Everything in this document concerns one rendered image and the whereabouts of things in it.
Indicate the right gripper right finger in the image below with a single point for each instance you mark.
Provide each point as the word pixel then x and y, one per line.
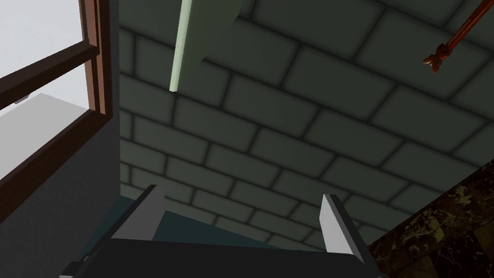
pixel 337 227

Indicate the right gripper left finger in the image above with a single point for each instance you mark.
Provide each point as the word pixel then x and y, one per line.
pixel 144 218

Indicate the dark marble counter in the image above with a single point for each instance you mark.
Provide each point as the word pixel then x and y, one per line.
pixel 440 235

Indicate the brown framed window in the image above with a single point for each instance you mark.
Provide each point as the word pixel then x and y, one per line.
pixel 50 96

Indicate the pale green shelf board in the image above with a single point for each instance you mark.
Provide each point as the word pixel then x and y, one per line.
pixel 200 34

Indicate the reddish brown wooden rod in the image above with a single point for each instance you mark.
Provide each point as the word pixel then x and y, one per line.
pixel 459 36

